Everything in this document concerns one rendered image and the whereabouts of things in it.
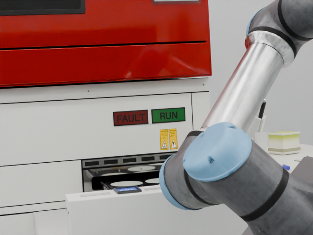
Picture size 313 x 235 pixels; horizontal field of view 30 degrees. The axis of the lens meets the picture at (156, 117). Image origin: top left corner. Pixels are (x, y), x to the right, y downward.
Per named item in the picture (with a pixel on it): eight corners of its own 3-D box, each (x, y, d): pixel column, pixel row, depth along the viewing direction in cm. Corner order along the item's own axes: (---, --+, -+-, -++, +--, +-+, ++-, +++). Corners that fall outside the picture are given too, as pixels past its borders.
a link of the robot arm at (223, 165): (262, 214, 95) (201, 161, 93) (221, 220, 107) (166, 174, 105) (294, 158, 100) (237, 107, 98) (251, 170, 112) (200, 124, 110)
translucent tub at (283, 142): (267, 153, 187) (266, 132, 186) (285, 151, 190) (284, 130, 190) (283, 155, 180) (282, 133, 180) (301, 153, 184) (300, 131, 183)
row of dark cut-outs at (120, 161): (82, 168, 191) (82, 160, 191) (209, 156, 202) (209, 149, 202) (82, 168, 190) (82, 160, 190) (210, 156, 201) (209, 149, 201)
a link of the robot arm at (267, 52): (174, 179, 103) (294, -25, 126) (142, 190, 117) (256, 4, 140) (225, 218, 106) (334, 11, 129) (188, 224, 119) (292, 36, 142)
